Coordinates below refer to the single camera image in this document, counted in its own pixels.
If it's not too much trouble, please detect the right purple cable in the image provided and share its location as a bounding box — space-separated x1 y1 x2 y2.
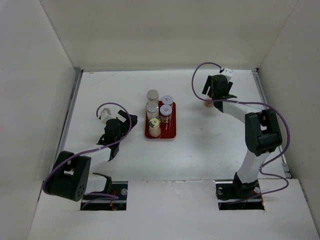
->
191 62 291 205

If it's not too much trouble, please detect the grey-lid jar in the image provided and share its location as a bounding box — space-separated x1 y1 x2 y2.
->
159 104 173 124
161 94 174 107

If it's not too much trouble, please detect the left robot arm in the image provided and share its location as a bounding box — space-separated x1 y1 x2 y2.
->
42 108 138 202

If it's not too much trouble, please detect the silver-lid blue-label bottle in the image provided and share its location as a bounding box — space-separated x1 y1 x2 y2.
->
147 89 159 104

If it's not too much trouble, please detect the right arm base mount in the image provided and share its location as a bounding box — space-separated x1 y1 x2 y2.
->
215 180 265 211

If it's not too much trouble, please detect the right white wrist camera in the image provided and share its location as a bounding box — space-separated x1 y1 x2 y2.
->
219 68 233 82

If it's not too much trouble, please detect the red rectangular tray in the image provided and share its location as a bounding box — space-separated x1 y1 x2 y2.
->
144 102 177 140

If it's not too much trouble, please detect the pink-lid spice bottle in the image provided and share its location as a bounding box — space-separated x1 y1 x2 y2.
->
204 99 214 108

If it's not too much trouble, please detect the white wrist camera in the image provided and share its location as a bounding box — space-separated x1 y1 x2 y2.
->
219 68 233 82
98 108 114 124

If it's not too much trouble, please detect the tall silver-lid beige bottle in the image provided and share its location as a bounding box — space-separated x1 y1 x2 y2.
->
146 101 159 121

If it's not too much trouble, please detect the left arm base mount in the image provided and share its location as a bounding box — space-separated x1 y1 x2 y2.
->
80 172 129 211

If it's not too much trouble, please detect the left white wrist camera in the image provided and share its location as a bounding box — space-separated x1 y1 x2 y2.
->
98 108 114 124

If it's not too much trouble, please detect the yellow-lid spice bottle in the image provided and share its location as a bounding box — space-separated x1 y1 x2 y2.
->
149 118 161 138

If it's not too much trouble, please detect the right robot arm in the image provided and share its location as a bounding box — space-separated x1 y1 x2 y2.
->
202 74 283 201

